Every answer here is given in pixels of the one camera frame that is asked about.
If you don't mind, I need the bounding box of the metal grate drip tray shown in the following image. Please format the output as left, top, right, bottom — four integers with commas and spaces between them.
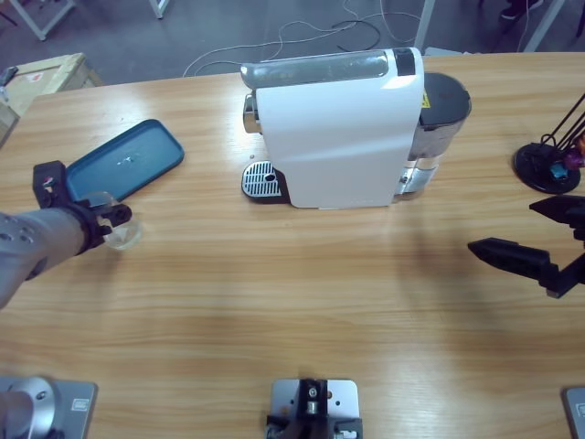
240, 159, 290, 205

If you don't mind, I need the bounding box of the wooden crate with red label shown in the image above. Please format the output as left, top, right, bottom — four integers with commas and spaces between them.
7, 52, 105, 118

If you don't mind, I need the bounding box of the white capsule coffee machine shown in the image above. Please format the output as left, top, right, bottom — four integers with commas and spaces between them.
240, 47, 426, 211

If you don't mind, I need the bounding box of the white floor cable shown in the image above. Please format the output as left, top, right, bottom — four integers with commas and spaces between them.
182, 0, 424, 79

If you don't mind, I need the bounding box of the black capsule holder stand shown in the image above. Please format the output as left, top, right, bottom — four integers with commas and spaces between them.
514, 91, 585, 196

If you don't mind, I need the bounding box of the clear glass with red logo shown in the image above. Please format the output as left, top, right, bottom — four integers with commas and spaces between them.
80, 190, 144, 252

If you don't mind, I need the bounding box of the blue plastic tray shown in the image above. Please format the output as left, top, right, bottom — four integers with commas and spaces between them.
63, 118, 186, 205

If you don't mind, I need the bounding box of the white metal table frame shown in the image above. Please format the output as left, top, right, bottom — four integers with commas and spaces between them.
0, 0, 77, 42

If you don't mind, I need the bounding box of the large plywood crate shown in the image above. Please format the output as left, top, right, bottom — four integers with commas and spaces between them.
0, 86, 22, 150

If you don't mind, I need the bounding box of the black floor cable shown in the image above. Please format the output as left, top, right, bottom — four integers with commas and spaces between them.
331, 17, 383, 54

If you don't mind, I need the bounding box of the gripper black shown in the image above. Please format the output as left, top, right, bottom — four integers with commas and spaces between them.
467, 195, 585, 299
66, 196, 134, 256

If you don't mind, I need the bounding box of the black-lidded clear water tank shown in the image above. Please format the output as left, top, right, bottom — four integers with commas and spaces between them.
393, 71, 473, 202

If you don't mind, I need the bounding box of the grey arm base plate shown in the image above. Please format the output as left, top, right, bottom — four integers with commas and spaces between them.
560, 387, 585, 439
0, 375, 99, 439

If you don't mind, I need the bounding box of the dark sneaker white sole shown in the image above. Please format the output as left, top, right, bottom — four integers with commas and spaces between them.
500, 0, 545, 19

